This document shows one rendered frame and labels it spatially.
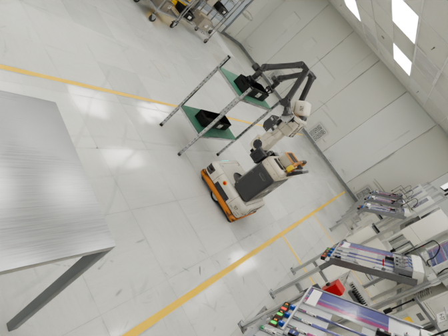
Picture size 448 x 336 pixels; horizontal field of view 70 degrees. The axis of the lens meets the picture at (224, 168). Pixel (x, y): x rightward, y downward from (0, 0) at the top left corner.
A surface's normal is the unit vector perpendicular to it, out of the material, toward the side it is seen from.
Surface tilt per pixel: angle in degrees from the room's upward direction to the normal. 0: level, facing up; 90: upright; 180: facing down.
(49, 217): 0
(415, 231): 90
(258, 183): 90
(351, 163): 90
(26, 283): 0
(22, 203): 0
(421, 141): 90
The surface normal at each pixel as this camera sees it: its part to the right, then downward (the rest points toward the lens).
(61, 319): 0.71, -0.58
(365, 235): -0.47, 0.04
